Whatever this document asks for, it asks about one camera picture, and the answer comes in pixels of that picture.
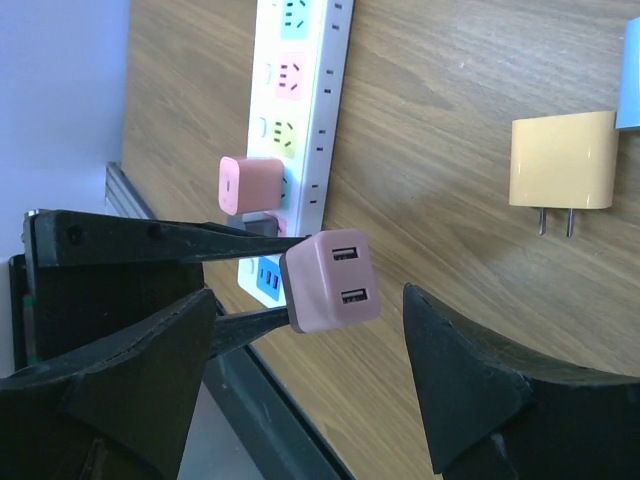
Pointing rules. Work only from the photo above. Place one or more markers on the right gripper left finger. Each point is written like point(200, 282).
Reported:
point(60, 419)

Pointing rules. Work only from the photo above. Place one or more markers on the yellow plug adapter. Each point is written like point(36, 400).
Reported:
point(563, 162)

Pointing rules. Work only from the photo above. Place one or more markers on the dark grey plug adapter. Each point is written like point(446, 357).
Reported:
point(258, 223)

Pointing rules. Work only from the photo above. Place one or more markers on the blue plug adapter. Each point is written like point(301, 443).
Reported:
point(627, 117)

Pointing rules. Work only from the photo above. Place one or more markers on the aluminium frame rail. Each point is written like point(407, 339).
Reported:
point(219, 418)

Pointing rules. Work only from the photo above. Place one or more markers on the white power strip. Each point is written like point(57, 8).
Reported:
point(300, 53)

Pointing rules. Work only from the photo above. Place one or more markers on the pink plug adapter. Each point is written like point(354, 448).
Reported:
point(248, 185)

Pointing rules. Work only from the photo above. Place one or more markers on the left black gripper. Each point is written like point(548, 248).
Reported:
point(84, 276)

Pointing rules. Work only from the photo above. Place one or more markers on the mauve brown plug adapter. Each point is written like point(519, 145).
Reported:
point(329, 282)

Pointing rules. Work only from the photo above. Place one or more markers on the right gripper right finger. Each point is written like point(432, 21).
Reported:
point(495, 409)

